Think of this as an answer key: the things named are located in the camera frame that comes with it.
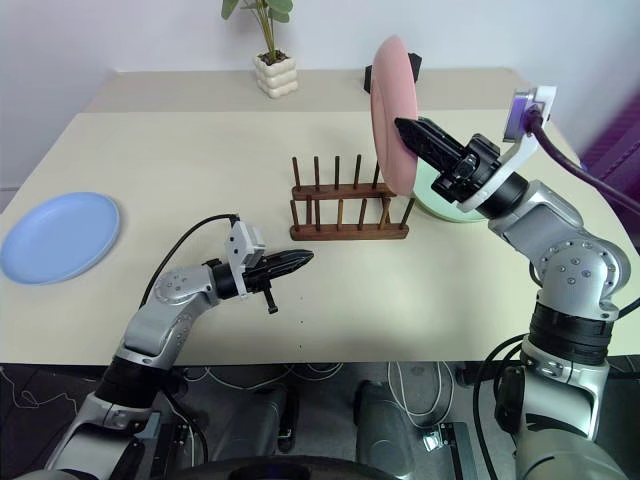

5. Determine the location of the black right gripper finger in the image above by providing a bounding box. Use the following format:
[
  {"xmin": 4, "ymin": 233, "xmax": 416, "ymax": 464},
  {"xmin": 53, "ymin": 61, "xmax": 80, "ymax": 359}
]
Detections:
[
  {"xmin": 394, "ymin": 117, "xmax": 464, "ymax": 174},
  {"xmin": 418, "ymin": 118, "xmax": 470, "ymax": 158}
]

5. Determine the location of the purple chair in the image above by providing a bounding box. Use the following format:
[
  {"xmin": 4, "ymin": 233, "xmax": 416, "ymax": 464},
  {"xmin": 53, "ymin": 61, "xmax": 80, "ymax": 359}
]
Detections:
[{"xmin": 578, "ymin": 105, "xmax": 640, "ymax": 187}]

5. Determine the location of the blue plate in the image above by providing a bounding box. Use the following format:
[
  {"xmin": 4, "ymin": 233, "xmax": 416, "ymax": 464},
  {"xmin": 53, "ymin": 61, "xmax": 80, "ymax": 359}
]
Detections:
[{"xmin": 0, "ymin": 192, "xmax": 123, "ymax": 287}]

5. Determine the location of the wooden dish rack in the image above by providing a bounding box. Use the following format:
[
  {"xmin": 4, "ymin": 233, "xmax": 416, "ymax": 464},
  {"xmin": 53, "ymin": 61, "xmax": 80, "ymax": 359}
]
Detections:
[{"xmin": 288, "ymin": 153, "xmax": 416, "ymax": 242}]

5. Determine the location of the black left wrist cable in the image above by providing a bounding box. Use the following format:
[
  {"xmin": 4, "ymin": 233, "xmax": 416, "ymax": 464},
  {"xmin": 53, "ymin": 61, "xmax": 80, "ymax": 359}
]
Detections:
[{"xmin": 139, "ymin": 213, "xmax": 242, "ymax": 307}]

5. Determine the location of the dark right wrist cable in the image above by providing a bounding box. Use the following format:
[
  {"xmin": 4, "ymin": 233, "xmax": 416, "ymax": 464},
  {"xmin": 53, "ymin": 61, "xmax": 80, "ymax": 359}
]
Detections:
[{"xmin": 522, "ymin": 104, "xmax": 640, "ymax": 209}]

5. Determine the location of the white floor cable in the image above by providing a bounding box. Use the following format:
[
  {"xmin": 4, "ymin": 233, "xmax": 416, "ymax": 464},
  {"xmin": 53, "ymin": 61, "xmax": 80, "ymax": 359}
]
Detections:
[
  {"xmin": 387, "ymin": 359, "xmax": 454, "ymax": 429},
  {"xmin": 198, "ymin": 362, "xmax": 347, "ymax": 392}
]

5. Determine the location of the black cable at right shoulder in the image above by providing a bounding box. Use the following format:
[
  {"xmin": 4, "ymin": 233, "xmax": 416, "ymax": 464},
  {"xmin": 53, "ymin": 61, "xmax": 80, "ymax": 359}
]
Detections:
[{"xmin": 472, "ymin": 333, "xmax": 527, "ymax": 480}]

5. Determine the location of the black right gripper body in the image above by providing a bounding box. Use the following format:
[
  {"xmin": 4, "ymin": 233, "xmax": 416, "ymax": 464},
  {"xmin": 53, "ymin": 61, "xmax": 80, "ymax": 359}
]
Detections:
[{"xmin": 431, "ymin": 134, "xmax": 502, "ymax": 204}]

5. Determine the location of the dark rounded robot foot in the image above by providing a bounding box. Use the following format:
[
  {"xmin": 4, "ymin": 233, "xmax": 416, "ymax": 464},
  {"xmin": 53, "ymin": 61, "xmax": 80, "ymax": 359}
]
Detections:
[
  {"xmin": 232, "ymin": 383, "xmax": 302, "ymax": 457},
  {"xmin": 353, "ymin": 379, "xmax": 417, "ymax": 471}
]

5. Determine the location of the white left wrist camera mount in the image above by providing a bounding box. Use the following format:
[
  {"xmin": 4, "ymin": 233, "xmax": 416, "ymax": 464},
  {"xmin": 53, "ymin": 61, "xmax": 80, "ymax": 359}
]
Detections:
[{"xmin": 223, "ymin": 219, "xmax": 267, "ymax": 301}]

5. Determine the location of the green leafy plant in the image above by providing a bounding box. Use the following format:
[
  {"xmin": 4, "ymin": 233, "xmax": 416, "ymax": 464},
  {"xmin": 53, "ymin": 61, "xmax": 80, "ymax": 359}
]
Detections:
[{"xmin": 221, "ymin": 0, "xmax": 295, "ymax": 66}]

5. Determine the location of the pink plate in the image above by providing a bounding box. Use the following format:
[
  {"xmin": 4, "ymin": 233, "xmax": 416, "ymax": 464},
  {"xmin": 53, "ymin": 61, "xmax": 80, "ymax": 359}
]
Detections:
[{"xmin": 369, "ymin": 35, "xmax": 421, "ymax": 198}]

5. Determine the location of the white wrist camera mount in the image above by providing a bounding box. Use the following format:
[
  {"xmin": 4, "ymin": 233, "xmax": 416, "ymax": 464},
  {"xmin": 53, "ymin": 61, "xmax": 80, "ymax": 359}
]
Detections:
[
  {"xmin": 457, "ymin": 85, "xmax": 558, "ymax": 212},
  {"xmin": 223, "ymin": 219, "xmax": 267, "ymax": 301}
]

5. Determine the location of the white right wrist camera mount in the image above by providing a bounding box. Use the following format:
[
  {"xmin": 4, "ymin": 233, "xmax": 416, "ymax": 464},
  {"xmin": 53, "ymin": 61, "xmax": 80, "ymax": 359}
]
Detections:
[{"xmin": 457, "ymin": 85, "xmax": 558, "ymax": 212}]

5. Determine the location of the green plate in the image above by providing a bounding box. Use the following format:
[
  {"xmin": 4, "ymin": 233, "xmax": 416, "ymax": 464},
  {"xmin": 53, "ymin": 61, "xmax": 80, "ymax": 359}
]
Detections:
[{"xmin": 409, "ymin": 115, "xmax": 489, "ymax": 224}]

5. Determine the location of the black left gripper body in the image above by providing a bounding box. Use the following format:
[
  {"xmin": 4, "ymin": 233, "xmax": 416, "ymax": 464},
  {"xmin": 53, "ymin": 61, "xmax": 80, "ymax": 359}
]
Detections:
[{"xmin": 242, "ymin": 266, "xmax": 279, "ymax": 316}]

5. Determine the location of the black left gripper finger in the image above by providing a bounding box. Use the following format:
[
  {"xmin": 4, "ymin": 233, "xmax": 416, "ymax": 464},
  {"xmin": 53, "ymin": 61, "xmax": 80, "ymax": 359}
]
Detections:
[
  {"xmin": 262, "ymin": 248, "xmax": 316, "ymax": 269},
  {"xmin": 259, "ymin": 261, "xmax": 311, "ymax": 281}
]

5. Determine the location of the black stand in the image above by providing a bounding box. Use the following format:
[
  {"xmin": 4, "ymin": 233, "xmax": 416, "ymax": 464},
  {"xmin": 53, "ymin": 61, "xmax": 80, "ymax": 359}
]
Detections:
[{"xmin": 363, "ymin": 51, "xmax": 423, "ymax": 94}]

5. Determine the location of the white bubble plant pot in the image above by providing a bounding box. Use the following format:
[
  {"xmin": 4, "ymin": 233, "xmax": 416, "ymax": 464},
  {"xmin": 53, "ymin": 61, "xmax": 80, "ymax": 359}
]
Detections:
[{"xmin": 252, "ymin": 51, "xmax": 300, "ymax": 99}]

